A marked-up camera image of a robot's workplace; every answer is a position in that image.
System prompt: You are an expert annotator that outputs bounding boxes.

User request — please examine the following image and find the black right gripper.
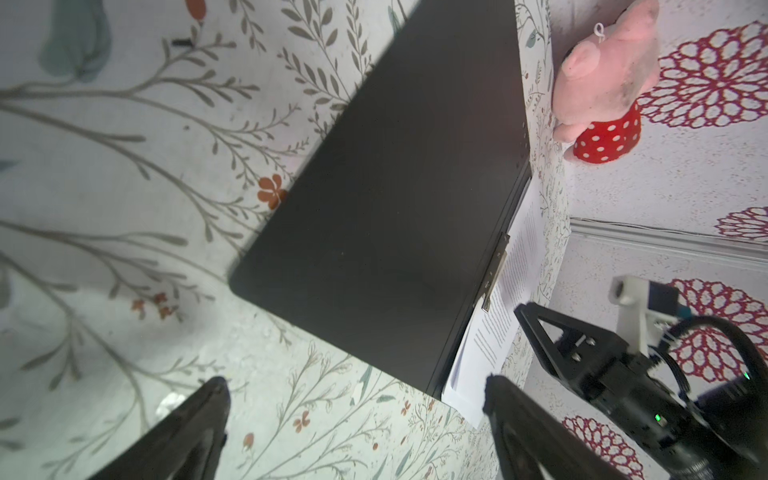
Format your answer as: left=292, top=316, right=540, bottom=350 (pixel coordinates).
left=514, top=302, right=744, bottom=479

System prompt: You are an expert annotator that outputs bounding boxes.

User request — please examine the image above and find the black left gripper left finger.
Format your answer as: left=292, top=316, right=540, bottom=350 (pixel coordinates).
left=92, top=376, right=231, bottom=480

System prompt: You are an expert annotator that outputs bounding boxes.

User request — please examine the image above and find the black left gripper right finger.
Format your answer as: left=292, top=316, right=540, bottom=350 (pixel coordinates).
left=483, top=375, right=625, bottom=479

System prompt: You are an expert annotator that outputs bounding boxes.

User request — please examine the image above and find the white printed paper sheet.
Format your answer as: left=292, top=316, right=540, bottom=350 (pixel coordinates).
left=441, top=179, right=546, bottom=428

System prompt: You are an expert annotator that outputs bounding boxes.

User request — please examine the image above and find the teal folder with black inside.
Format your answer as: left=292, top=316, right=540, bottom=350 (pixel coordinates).
left=229, top=1, right=531, bottom=397

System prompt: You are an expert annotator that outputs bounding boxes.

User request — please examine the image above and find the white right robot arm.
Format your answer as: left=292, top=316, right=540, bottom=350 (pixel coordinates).
left=515, top=302, right=767, bottom=479

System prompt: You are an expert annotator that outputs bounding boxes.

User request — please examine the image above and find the metal folder clip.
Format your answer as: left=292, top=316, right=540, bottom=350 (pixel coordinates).
left=476, top=233, right=510, bottom=312

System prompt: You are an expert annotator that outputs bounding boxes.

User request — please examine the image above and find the pink plush pig toy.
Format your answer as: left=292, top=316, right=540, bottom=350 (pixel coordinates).
left=552, top=0, right=661, bottom=165

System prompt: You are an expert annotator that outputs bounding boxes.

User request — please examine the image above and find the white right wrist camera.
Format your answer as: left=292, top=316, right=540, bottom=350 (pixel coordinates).
left=608, top=275, right=680, bottom=357

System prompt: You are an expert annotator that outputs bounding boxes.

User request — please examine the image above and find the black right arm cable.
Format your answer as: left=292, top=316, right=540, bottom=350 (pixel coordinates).
left=656, top=314, right=768, bottom=397

